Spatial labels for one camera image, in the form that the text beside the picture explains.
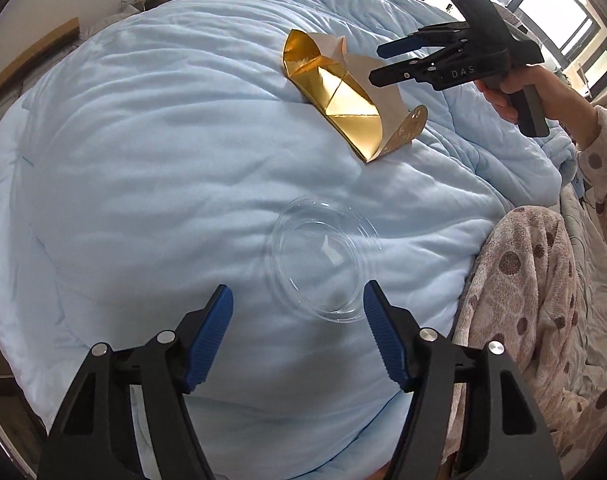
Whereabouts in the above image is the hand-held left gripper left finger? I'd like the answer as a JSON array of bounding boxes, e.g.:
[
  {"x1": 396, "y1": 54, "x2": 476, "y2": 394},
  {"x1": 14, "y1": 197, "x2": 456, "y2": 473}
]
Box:
[{"x1": 43, "y1": 284, "x2": 234, "y2": 480}]

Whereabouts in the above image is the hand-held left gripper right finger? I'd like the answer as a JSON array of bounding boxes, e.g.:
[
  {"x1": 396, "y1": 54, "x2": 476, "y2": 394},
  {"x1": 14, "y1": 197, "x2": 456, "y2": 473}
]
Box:
[{"x1": 362, "y1": 280, "x2": 564, "y2": 480}]

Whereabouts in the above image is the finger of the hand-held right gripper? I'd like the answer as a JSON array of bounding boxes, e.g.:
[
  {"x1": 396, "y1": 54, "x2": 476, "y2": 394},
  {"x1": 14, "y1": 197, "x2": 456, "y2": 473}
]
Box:
[
  {"x1": 377, "y1": 22, "x2": 471, "y2": 59},
  {"x1": 368, "y1": 47, "x2": 464, "y2": 89}
]

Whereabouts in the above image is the gold paper box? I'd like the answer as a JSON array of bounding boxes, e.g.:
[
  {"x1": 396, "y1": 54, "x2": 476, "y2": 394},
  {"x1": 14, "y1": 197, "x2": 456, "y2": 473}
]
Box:
[{"x1": 282, "y1": 30, "x2": 429, "y2": 163}]

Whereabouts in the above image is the clear plastic bowl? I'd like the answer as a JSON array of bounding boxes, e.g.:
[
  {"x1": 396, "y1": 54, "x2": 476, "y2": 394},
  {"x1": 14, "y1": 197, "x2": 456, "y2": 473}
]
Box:
[{"x1": 270, "y1": 195, "x2": 384, "y2": 323}]

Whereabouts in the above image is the person's right forearm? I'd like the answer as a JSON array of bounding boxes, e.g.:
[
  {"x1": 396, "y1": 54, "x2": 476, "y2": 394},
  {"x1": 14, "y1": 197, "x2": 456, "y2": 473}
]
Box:
[{"x1": 569, "y1": 102, "x2": 607, "y2": 226}]

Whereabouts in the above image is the person's right hand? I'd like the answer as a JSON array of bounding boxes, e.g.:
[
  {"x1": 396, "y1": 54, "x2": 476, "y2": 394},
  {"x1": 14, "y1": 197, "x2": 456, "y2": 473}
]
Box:
[{"x1": 476, "y1": 65, "x2": 583, "y2": 133}]

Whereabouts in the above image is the window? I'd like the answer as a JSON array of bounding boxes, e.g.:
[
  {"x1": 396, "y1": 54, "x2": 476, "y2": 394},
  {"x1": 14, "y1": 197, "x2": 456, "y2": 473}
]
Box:
[{"x1": 488, "y1": 0, "x2": 607, "y2": 101}]

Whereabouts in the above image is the person's spotted pajama leg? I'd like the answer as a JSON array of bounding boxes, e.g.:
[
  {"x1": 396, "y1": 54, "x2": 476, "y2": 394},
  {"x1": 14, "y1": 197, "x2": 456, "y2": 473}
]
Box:
[{"x1": 453, "y1": 205, "x2": 607, "y2": 480}]

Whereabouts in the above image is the light blue quilt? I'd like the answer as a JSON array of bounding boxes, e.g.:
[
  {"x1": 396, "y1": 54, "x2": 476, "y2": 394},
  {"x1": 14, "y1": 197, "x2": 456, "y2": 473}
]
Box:
[{"x1": 0, "y1": 0, "x2": 577, "y2": 480}]

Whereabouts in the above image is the flat cardboard piece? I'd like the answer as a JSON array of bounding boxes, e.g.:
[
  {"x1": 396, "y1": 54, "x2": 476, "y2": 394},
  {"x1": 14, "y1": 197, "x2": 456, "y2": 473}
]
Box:
[{"x1": 0, "y1": 16, "x2": 80, "y2": 101}]

